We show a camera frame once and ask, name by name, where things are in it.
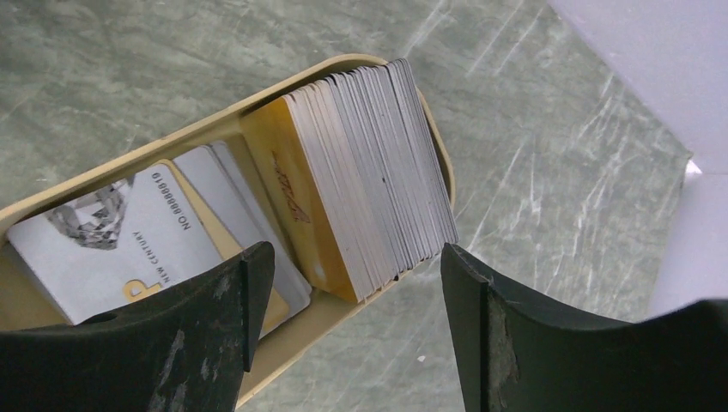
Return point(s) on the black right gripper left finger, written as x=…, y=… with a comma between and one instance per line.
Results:
x=186, y=348

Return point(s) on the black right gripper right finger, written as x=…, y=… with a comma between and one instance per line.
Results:
x=517, y=349

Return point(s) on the stack of cards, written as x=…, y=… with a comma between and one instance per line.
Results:
x=336, y=168

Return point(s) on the beige oval card tray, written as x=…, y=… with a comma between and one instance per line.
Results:
x=191, y=272

